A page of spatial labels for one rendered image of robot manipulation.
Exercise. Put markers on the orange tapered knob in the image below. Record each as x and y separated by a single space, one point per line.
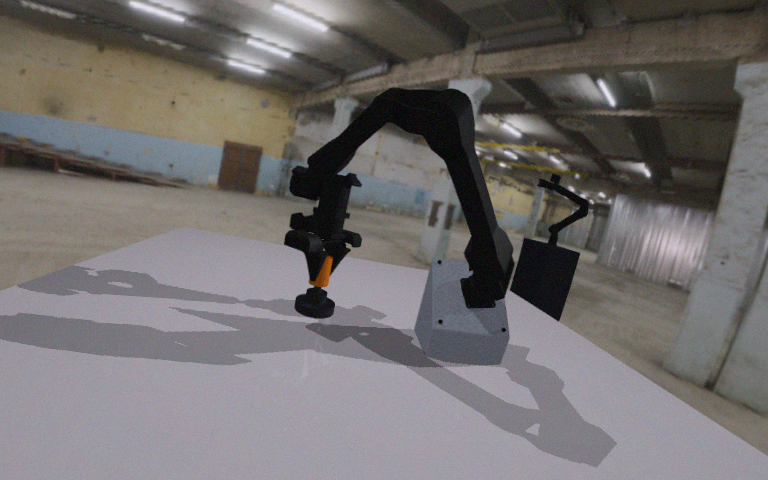
322 279

